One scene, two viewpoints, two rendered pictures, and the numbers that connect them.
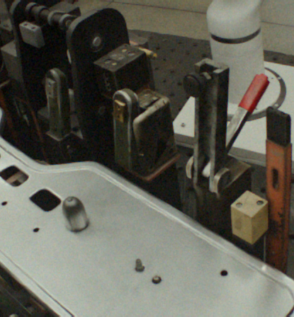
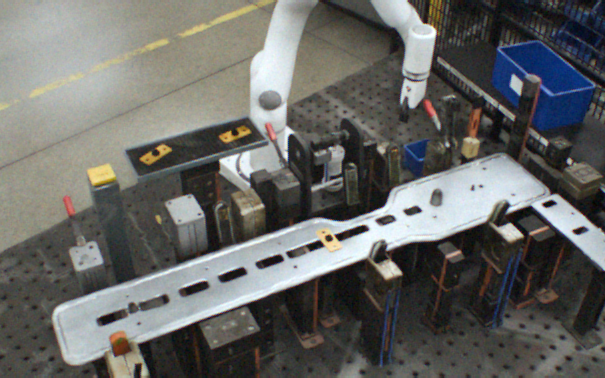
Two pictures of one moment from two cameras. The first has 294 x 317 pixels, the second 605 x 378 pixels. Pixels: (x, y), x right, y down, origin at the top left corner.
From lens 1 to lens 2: 190 cm
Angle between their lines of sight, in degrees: 57
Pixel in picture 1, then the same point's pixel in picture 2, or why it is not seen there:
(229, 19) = (281, 116)
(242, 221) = (474, 147)
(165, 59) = (172, 193)
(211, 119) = (448, 120)
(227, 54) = (280, 139)
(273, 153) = (476, 113)
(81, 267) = (465, 205)
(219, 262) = (477, 168)
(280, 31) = (9, 174)
